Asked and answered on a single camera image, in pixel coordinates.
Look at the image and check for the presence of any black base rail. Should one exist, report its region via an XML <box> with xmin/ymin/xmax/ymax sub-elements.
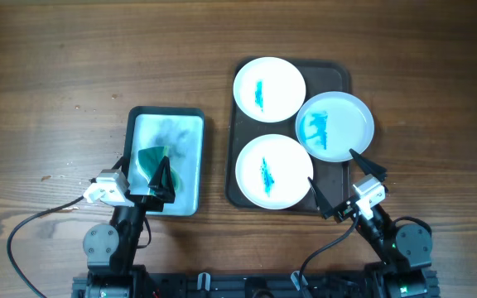
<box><xmin>71</xmin><ymin>271</ymin><xmax>441</xmax><ymax>298</ymax></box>

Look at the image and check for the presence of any green yellow sponge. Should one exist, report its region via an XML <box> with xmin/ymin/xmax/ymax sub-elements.
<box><xmin>137</xmin><ymin>146</ymin><xmax>181</xmax><ymax>191</ymax></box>

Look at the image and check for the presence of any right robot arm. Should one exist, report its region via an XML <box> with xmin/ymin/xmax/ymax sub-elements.
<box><xmin>295</xmin><ymin>149</ymin><xmax>440</xmax><ymax>297</ymax></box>

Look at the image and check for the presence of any white plate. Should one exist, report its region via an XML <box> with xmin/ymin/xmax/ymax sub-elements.
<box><xmin>233</xmin><ymin>57</ymin><xmax>306</xmax><ymax>123</ymax></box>
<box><xmin>235</xmin><ymin>134</ymin><xmax>314</xmax><ymax>210</ymax></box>

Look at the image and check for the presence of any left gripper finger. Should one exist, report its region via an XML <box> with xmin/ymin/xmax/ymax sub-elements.
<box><xmin>148</xmin><ymin>156</ymin><xmax>167</xmax><ymax>191</ymax></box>
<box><xmin>162</xmin><ymin>156</ymin><xmax>176</xmax><ymax>204</ymax></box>

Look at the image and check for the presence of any dark soapy water tray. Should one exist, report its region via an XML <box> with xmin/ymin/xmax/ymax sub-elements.
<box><xmin>123</xmin><ymin>106</ymin><xmax>205</xmax><ymax>217</ymax></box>

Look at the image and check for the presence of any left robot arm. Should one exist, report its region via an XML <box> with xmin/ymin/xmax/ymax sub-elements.
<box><xmin>72</xmin><ymin>156</ymin><xmax>176</xmax><ymax>298</ymax></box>

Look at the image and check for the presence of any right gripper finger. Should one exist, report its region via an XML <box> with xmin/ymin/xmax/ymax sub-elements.
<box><xmin>349</xmin><ymin>149</ymin><xmax>388</xmax><ymax>182</ymax></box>
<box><xmin>308</xmin><ymin>177</ymin><xmax>334</xmax><ymax>219</ymax></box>

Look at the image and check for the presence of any light blue plate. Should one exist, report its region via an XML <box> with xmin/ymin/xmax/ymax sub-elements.
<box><xmin>296</xmin><ymin>91</ymin><xmax>375</xmax><ymax>163</ymax></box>

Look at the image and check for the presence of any left black cable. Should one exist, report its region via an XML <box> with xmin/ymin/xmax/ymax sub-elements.
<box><xmin>6</xmin><ymin>195</ymin><xmax>87</xmax><ymax>298</ymax></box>

